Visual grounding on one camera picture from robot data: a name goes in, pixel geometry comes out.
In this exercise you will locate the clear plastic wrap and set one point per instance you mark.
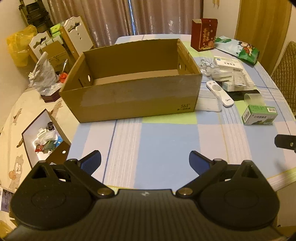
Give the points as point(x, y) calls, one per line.
point(205, 64)

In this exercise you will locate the dark wooden box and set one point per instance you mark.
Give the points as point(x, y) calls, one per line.
point(50, 97)

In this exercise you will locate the white remote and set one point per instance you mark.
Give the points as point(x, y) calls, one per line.
point(239, 80)

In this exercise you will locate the clear plastic bag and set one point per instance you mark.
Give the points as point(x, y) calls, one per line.
point(42, 74)

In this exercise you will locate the beige bear print cloth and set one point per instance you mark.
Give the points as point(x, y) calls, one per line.
point(13, 104)

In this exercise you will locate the clear plastic case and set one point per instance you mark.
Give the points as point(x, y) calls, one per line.
point(208, 104)

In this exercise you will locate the dark metal rack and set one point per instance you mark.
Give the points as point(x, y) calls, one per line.
point(34, 11)

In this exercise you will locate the stack of green boxes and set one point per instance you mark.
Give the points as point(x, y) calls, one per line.
point(55, 29)

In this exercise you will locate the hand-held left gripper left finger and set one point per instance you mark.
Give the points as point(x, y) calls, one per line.
point(91, 162)

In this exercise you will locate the orange plastic object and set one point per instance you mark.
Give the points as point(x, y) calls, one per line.
point(62, 77)

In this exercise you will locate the small green box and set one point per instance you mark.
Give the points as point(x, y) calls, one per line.
point(259, 115)

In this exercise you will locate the small cardboard box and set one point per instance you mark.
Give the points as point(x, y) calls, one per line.
point(56, 55)

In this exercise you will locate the brown wooden door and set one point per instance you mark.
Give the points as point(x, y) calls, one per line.
point(261, 23)

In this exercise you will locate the dark red gift box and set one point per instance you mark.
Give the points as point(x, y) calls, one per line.
point(205, 34)

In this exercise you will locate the white medicine box blue logo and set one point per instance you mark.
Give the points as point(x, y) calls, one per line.
point(227, 63)

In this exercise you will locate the white printed paper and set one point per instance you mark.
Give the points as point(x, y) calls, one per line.
point(4, 199)

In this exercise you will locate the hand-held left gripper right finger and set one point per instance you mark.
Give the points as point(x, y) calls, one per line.
point(197, 162)

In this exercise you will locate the large cardboard box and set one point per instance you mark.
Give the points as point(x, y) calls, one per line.
point(138, 99)

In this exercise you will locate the yellow plastic bag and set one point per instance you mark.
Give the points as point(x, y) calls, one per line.
point(18, 46)

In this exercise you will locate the wicker chair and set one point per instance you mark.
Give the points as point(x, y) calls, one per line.
point(286, 69)

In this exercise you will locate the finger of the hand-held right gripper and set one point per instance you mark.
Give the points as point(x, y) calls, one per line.
point(284, 141)

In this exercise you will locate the flat white box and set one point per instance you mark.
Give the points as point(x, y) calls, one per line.
point(222, 76)

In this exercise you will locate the white remote control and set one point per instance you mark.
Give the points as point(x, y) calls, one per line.
point(219, 92)

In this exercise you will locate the white carved chair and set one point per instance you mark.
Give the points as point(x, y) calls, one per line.
point(40, 44)
point(71, 34)

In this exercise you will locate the brown box white inside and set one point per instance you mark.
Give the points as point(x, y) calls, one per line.
point(30, 139)

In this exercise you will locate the pile of small packets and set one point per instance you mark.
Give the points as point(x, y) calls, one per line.
point(48, 141)

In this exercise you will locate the green cartoon snack bag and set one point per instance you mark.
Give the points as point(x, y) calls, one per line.
point(248, 52)

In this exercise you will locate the checked cloth desktop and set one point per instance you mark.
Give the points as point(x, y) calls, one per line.
point(161, 139)

